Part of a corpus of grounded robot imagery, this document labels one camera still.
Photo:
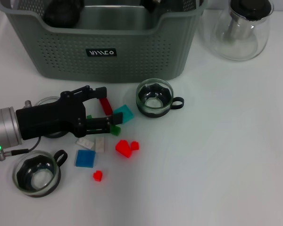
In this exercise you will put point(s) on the black round teapot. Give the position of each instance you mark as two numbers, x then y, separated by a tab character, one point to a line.
61	14

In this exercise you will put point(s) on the small green building brick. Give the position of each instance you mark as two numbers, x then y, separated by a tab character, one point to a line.
90	116

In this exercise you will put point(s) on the small red building brick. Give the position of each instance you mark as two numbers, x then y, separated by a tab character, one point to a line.
135	146
97	176

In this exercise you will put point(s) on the grey perforated storage bin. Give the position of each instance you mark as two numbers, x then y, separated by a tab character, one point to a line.
132	58

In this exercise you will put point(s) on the glass teapot steel infuser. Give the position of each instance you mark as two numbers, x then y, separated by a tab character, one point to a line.
238	47

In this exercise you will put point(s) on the green rectangular building brick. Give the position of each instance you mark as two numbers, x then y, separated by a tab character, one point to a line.
116	130

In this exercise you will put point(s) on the blue square building plate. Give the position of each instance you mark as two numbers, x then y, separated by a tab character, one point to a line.
85	159

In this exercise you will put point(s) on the white flat building plate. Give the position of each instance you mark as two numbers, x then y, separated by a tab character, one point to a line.
100	146
83	142

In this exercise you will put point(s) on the red sloped building brick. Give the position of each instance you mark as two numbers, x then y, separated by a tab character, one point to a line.
122	148

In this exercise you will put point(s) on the dark red long brick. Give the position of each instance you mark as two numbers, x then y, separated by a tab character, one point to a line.
106	106

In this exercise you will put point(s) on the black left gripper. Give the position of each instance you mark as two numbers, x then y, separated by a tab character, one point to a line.
49	117

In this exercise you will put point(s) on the teal square building plate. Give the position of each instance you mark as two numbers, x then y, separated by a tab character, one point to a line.
126	113

